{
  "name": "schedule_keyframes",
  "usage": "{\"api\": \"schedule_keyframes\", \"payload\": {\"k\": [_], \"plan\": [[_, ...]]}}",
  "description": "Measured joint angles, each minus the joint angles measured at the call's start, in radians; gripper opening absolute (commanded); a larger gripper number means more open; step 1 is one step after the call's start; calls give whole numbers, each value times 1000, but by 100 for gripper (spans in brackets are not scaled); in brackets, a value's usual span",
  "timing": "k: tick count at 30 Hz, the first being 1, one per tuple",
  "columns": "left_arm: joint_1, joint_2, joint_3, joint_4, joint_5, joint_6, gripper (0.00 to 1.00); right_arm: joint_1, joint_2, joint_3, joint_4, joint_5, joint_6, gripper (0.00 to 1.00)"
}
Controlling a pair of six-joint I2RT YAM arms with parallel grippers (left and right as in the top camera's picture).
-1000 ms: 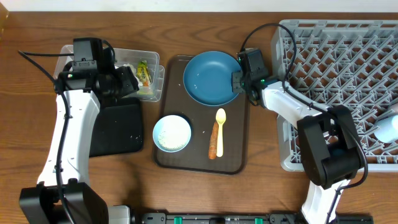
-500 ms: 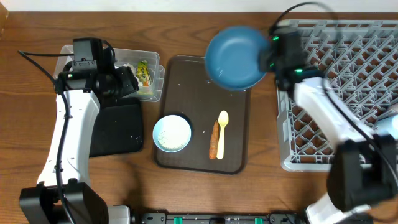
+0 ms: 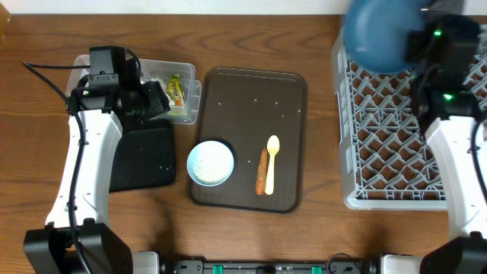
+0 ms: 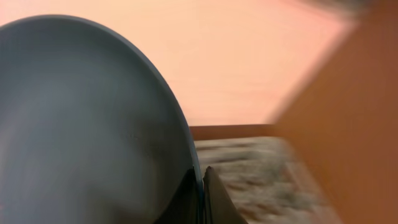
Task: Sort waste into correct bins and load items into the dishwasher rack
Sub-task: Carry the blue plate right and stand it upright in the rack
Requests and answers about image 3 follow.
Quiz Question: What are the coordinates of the light blue bowl with rice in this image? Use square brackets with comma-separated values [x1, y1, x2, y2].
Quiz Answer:
[186, 141, 234, 187]

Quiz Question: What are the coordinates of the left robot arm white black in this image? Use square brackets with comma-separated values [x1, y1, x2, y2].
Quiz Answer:
[24, 108, 176, 273]

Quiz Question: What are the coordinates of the pale yellow plastic spoon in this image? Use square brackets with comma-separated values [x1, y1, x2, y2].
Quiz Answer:
[265, 135, 280, 196]

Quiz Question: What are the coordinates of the grey dishwasher rack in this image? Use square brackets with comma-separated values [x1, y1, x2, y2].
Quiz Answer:
[330, 26, 487, 211]

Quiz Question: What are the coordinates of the dark blue plate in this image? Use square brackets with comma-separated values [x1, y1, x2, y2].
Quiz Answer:
[343, 0, 428, 73]

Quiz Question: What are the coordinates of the green yellow snack wrapper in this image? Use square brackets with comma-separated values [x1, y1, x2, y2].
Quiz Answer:
[167, 74, 186, 107]

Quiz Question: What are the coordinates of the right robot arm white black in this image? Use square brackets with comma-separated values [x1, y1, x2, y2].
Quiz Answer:
[406, 14, 486, 273]

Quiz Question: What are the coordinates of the orange carrot stick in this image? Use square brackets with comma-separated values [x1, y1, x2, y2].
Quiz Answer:
[256, 148, 268, 195]

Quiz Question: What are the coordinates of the clear plastic waste bin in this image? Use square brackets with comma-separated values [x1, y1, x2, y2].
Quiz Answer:
[65, 54, 202, 126]

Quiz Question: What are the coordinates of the black waste tray bin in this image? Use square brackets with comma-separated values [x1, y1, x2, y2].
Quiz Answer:
[110, 119, 176, 193]

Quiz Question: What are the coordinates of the brown serving tray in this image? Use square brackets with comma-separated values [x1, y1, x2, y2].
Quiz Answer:
[188, 68, 307, 214]

